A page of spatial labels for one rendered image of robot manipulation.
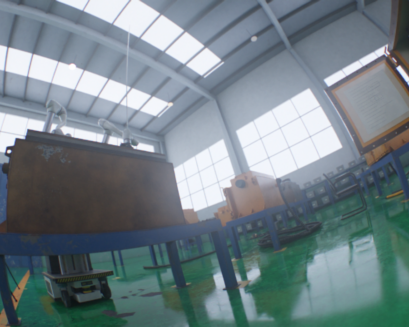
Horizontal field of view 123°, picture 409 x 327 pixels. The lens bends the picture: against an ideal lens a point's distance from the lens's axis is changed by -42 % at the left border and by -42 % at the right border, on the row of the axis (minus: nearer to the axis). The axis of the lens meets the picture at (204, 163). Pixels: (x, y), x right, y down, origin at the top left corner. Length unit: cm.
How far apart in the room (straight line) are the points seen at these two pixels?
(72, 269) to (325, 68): 1200
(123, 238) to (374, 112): 177
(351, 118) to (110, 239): 167
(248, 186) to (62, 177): 273
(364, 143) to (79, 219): 187
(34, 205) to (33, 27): 936
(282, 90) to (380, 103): 993
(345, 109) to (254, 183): 215
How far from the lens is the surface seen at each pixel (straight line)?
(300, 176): 969
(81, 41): 988
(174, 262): 214
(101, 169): 139
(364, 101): 151
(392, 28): 157
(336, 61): 1166
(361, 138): 143
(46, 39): 1023
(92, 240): 105
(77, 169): 134
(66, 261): 236
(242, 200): 328
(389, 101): 155
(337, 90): 154
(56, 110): 255
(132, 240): 113
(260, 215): 283
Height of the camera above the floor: 53
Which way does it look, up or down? 21 degrees up
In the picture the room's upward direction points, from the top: 15 degrees counter-clockwise
